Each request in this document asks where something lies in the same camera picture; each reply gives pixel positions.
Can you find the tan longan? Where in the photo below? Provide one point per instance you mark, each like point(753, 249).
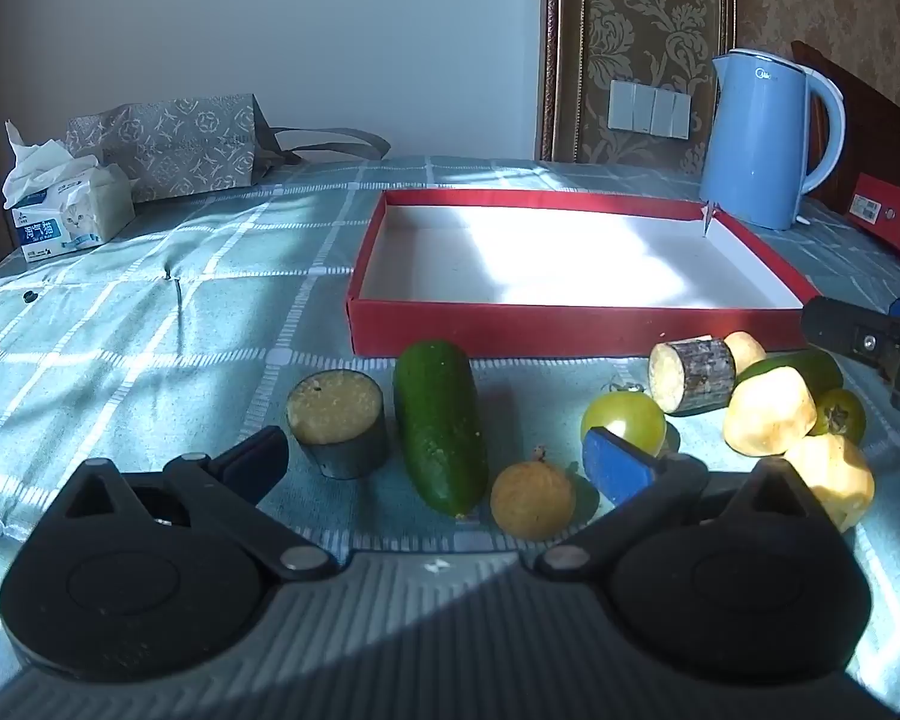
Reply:
point(532, 502)
point(748, 349)

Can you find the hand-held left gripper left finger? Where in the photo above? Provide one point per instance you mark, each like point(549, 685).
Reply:
point(259, 459)

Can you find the grey-bark sugarcane segment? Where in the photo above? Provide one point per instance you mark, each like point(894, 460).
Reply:
point(694, 379)

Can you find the red cardboard box tray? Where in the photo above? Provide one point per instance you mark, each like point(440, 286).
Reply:
point(570, 255)

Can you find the teal checked tablecloth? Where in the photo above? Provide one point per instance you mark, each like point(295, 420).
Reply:
point(157, 360)

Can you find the whole green cucumber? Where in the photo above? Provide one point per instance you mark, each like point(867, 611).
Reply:
point(439, 420)

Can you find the blue electric kettle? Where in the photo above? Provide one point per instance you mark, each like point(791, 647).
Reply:
point(757, 142)

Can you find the white tissue pack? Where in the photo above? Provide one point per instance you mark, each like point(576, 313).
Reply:
point(75, 214)

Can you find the cut green cucumber half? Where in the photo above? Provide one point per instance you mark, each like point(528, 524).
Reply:
point(802, 369)

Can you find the large yellow potato chunk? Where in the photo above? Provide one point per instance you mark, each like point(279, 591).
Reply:
point(769, 412)

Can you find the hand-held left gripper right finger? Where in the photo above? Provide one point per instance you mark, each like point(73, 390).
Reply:
point(616, 469)

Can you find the green tomato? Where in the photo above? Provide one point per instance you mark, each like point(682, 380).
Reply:
point(840, 416)
point(631, 414)

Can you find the dark sugarcane segment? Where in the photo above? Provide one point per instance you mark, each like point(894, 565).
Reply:
point(337, 420)

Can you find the white wall switch panel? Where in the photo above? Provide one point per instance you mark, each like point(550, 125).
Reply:
point(649, 109)

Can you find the red carton with label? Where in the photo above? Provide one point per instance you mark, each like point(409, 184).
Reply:
point(896, 221)

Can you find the grey patterned gift bag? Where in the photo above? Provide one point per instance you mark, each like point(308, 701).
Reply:
point(172, 146)

